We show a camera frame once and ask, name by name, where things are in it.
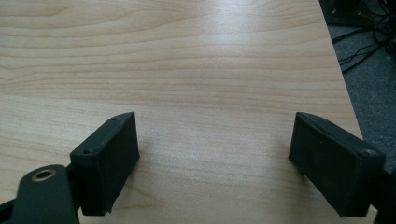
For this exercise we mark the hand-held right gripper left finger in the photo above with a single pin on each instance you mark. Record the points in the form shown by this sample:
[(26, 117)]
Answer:
[(106, 165)]

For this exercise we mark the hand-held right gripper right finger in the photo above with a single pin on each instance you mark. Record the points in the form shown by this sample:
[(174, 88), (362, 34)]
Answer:
[(333, 165)]

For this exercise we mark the black equipment base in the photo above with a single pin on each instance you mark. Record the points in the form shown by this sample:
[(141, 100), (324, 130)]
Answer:
[(345, 12)]

